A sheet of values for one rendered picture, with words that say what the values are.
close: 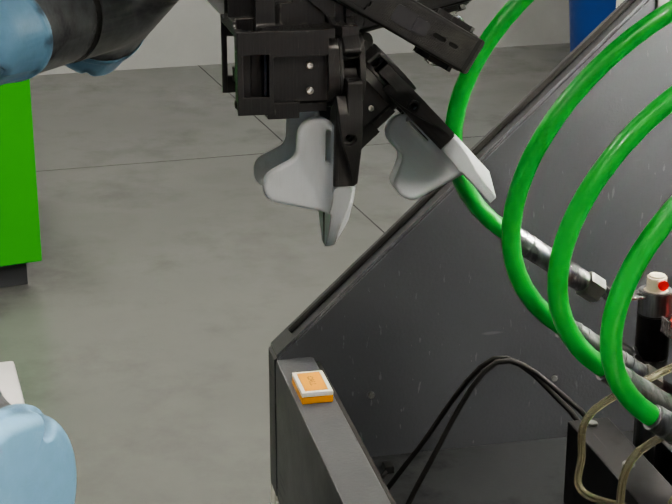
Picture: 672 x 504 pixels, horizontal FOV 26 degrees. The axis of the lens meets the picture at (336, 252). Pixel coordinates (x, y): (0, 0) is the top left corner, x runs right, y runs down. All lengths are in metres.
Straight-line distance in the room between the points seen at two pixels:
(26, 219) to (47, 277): 0.24
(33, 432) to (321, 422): 0.72
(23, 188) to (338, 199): 3.50
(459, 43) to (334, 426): 0.49
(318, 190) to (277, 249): 3.83
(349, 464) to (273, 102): 0.44
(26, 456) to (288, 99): 0.35
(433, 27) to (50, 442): 0.41
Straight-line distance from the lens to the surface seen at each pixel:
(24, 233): 4.45
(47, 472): 0.66
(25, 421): 0.64
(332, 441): 1.30
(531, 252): 1.14
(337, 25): 0.91
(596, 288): 1.17
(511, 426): 1.57
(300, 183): 0.94
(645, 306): 1.20
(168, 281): 4.50
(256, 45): 0.90
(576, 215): 0.97
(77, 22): 1.06
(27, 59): 1.02
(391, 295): 1.47
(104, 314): 4.26
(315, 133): 0.93
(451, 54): 0.94
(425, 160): 1.07
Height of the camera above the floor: 1.52
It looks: 19 degrees down
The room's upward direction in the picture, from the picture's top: straight up
